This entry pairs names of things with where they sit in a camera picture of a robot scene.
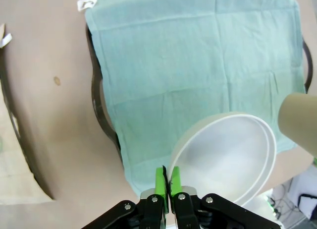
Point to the brown plastic cup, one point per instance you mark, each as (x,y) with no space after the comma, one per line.
(299,120)

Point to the beige cloth mat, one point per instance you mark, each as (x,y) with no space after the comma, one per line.
(12,169)

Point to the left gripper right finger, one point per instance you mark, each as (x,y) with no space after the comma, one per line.
(198,214)

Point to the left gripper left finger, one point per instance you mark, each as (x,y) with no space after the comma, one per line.
(148,211)

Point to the white plastic bowl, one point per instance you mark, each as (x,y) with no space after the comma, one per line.
(223,159)

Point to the green cloth mat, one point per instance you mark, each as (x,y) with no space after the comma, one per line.
(185,65)

